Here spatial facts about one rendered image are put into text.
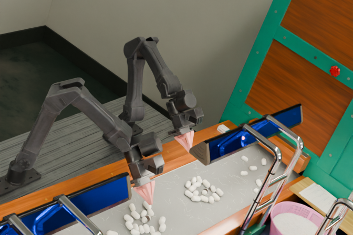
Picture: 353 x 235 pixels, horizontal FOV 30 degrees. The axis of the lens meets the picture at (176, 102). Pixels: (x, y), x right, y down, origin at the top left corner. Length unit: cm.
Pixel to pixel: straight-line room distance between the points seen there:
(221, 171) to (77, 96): 82
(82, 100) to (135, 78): 58
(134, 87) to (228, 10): 127
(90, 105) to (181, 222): 54
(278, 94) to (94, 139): 80
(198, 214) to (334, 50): 85
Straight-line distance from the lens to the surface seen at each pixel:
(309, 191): 274
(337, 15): 266
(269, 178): 225
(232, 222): 240
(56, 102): 211
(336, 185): 279
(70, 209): 164
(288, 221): 261
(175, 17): 398
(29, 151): 225
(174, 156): 259
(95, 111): 213
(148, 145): 218
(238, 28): 376
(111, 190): 178
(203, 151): 210
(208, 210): 244
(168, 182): 249
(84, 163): 255
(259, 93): 288
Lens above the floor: 218
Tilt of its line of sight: 29 degrees down
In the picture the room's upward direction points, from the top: 22 degrees clockwise
